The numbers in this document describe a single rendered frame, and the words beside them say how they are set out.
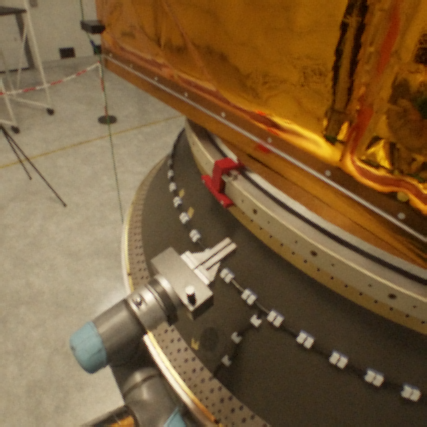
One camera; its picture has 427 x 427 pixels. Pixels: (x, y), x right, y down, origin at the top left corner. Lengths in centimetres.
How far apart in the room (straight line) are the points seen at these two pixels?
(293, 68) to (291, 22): 7
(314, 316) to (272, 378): 21
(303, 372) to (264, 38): 73
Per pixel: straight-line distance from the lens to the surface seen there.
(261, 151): 69
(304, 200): 62
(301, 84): 56
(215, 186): 71
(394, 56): 49
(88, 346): 50
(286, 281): 69
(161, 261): 54
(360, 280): 60
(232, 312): 78
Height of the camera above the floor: 210
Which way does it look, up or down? 42 degrees down
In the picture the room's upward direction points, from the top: 9 degrees clockwise
